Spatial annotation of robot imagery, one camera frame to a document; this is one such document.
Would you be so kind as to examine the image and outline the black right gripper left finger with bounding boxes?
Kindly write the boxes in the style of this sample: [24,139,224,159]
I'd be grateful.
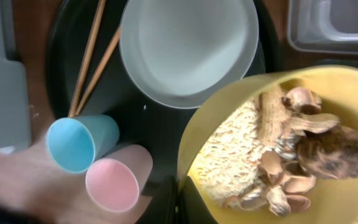
[135,176,177,224]

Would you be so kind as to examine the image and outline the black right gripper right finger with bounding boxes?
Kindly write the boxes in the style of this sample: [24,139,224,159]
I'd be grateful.
[178,177,218,224]

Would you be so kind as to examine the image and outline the pink plastic cup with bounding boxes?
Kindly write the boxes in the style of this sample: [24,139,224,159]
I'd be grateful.
[85,144,154,213]

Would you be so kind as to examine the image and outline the rice and food scraps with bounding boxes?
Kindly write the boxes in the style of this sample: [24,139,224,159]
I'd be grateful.
[192,85,358,216]

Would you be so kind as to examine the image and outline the yellow plastic bowl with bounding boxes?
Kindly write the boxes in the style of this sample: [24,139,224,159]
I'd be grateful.
[177,65,358,224]

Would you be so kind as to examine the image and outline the grey plastic dishwasher rack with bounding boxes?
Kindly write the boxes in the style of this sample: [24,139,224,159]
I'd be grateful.
[0,0,32,154]

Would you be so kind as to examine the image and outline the blue plastic cup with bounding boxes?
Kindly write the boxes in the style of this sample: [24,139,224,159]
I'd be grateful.
[45,114,120,174]

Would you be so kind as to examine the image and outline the grey round plate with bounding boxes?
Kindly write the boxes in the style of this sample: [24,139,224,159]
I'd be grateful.
[120,0,259,109]

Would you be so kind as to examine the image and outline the left wooden chopstick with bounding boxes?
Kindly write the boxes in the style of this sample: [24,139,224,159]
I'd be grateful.
[68,0,106,117]

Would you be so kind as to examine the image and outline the wooden chopstick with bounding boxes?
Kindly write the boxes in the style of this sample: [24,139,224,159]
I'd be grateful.
[75,26,121,115]
[68,0,106,117]

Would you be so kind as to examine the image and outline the right wooden chopstick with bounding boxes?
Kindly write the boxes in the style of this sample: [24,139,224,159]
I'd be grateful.
[75,26,121,115]

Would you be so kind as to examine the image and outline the clear plastic bin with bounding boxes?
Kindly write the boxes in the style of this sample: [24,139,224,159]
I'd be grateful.
[287,0,358,54]

